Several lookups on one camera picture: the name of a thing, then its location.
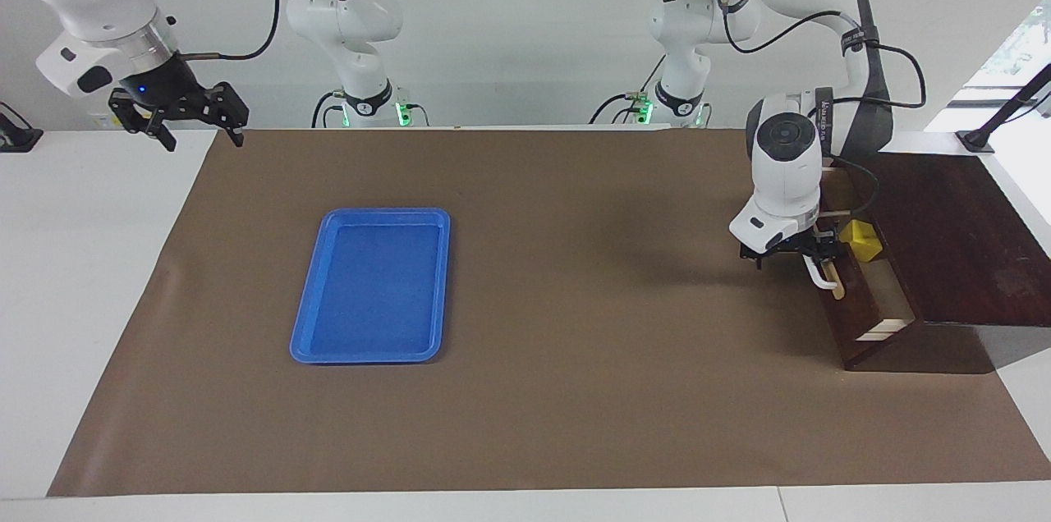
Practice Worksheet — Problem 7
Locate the black base cable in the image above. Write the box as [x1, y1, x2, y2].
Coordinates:
[310, 89, 346, 129]
[589, 54, 668, 126]

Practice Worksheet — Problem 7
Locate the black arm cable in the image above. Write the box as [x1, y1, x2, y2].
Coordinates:
[177, 0, 282, 62]
[696, 0, 927, 219]

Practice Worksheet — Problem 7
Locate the brown table mat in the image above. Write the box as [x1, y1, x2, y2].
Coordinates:
[47, 126, 1051, 498]

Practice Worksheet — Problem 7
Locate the white drawer handle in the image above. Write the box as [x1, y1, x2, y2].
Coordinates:
[803, 254, 847, 300]

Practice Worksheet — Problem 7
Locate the dark wooden drawer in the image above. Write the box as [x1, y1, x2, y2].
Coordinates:
[813, 169, 916, 342]

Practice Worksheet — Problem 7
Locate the blue plastic tray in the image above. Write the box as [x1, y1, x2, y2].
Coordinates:
[289, 207, 452, 365]

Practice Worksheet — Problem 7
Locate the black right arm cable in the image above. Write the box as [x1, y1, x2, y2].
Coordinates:
[177, 0, 282, 62]

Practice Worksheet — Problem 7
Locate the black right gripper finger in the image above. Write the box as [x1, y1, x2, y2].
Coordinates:
[109, 87, 177, 152]
[207, 81, 250, 148]

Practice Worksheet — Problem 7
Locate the black clamp mount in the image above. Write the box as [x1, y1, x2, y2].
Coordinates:
[0, 101, 44, 153]

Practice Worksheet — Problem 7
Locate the dark wooden cabinet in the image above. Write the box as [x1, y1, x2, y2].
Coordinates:
[821, 151, 1051, 375]

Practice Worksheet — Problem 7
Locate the yellow cube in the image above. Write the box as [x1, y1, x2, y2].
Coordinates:
[839, 218, 884, 264]

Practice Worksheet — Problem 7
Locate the black camera stand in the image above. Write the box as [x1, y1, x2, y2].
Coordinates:
[957, 62, 1051, 155]

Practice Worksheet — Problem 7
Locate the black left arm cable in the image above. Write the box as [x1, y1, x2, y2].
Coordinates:
[696, 0, 927, 219]

